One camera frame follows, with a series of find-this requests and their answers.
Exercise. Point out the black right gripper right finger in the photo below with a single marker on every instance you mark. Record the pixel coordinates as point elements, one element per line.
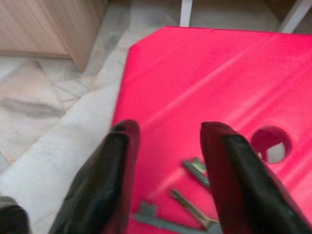
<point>243,190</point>

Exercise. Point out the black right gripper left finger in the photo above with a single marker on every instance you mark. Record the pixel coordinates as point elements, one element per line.
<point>102,190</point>

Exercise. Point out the dark key bunch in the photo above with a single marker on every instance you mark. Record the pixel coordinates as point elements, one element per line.
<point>195,168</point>

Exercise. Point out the red plastic stool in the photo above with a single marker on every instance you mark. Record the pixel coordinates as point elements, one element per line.
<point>195,85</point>

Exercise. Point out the light wooden cabinet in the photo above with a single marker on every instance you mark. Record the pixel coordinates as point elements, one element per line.
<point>36,24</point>

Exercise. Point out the black low sideboard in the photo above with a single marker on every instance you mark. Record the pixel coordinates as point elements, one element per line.
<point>186,12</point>

